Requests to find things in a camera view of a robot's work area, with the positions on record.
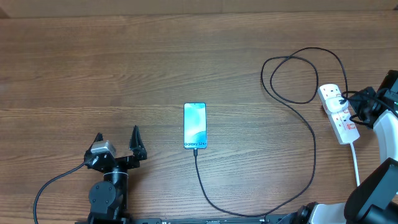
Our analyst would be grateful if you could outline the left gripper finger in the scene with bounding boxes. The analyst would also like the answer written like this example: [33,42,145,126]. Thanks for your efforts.
[84,133,103,157]
[129,126,147,161]

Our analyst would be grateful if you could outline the Samsung Galaxy smartphone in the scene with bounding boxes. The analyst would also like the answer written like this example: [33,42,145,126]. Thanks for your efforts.
[183,103,208,149]

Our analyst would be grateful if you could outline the black USB charging cable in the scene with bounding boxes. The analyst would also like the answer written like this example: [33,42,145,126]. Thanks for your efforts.
[192,47,349,218]

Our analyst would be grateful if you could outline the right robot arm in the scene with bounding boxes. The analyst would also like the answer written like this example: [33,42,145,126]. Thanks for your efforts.
[280,70,397,223]

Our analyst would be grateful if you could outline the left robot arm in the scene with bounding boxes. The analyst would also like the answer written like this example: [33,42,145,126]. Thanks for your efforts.
[84,126,147,223]

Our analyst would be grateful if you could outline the white USB charger plug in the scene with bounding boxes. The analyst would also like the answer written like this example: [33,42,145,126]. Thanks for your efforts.
[325,96,348,114]

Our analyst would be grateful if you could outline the white power strip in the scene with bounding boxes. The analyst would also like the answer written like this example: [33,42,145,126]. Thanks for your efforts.
[318,84,359,144]

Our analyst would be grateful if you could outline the white power strip cord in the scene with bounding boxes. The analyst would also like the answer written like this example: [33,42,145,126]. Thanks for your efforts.
[349,142,361,187]

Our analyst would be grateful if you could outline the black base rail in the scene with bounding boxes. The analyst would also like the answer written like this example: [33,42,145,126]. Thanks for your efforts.
[78,213,296,224]

